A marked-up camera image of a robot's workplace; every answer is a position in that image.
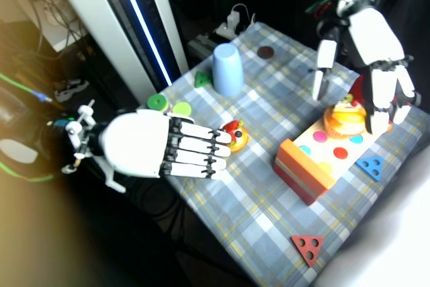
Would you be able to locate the light green round disc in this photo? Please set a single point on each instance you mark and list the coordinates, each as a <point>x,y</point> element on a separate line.
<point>181,109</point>

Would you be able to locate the grey metal box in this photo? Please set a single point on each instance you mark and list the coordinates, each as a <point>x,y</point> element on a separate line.
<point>201,46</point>

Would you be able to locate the dark brown round disc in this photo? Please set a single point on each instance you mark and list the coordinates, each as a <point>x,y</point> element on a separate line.
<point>265,52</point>

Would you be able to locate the white column with blue strip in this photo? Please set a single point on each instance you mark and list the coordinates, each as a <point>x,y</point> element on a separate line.
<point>114,28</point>

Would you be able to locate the light blue plastic cup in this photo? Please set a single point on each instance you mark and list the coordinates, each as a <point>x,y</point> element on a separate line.
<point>227,72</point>

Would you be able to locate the toy strawberry tart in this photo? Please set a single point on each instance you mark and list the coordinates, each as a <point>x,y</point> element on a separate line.
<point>239,137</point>

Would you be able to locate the green triangle block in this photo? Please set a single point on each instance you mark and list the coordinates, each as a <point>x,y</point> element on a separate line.
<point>202,80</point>

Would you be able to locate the orange toy cupcake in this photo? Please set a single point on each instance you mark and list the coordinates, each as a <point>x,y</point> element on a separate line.
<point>344,122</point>

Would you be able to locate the blue triangle block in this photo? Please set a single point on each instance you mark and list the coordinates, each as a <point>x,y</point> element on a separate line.
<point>371,167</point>

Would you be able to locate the white power strip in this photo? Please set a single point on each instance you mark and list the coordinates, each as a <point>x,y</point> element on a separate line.
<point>231,23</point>

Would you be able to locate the grey clamp part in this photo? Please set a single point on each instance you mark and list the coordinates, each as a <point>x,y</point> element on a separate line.
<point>70,87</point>

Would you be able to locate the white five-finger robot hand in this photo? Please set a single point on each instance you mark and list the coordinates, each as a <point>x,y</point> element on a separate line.
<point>137,144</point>
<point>374,36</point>

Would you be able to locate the red triangle block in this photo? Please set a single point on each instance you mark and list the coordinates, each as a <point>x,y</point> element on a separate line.
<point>307,248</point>

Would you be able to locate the blue plaid tablecloth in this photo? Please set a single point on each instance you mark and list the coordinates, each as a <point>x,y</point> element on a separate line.
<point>262,183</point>

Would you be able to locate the wooden colour-dot toy box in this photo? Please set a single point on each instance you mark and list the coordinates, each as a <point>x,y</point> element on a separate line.
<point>312,162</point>

